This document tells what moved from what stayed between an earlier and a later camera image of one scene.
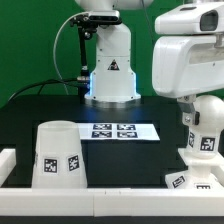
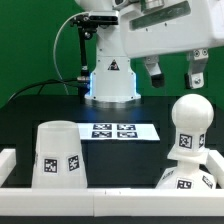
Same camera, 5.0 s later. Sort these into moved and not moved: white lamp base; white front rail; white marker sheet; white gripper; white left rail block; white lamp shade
Moved: white gripper; white lamp base
Not moved: white marker sheet; white left rail block; white front rail; white lamp shade
